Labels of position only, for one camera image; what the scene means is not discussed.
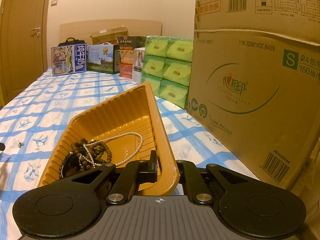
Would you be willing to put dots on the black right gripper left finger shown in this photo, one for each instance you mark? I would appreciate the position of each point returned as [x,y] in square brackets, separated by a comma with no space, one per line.
[131,176]

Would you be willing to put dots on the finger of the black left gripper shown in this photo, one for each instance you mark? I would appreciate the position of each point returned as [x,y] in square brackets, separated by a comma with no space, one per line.
[2,147]

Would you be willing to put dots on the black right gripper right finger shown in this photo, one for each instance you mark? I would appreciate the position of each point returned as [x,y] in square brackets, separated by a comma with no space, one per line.
[193,184]

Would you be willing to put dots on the small pearl earring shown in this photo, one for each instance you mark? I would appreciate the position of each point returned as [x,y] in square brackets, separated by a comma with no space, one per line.
[20,144]

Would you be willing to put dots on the yellow plastic tray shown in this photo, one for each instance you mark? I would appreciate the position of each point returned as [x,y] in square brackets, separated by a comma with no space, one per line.
[133,121]

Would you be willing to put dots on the blue milk carton box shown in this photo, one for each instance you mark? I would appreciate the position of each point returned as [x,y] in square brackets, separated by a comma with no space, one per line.
[69,59]

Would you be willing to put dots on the large cardboard box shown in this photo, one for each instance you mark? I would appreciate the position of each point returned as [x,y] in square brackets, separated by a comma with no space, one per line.
[254,81]

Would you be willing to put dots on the green tissue pack bundle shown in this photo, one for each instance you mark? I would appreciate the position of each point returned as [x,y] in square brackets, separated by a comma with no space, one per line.
[167,67]

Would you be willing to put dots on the black bag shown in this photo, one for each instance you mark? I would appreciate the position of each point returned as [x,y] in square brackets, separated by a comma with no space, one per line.
[71,41]

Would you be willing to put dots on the cow picture milk box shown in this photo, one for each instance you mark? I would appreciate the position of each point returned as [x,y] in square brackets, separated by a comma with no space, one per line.
[103,58]

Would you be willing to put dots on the white product box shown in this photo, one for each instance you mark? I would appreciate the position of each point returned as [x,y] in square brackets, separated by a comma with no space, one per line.
[138,57]

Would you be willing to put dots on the wooden door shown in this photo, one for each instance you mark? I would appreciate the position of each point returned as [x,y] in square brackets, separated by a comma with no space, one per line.
[23,45]

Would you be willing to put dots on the stacked dark snack boxes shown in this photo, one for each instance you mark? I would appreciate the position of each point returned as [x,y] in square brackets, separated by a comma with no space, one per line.
[126,46]

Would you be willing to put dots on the small brown cardboard box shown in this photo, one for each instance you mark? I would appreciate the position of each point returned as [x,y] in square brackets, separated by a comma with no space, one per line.
[109,35]

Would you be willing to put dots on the wall light switch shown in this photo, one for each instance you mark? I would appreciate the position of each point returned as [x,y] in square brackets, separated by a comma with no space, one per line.
[54,3]

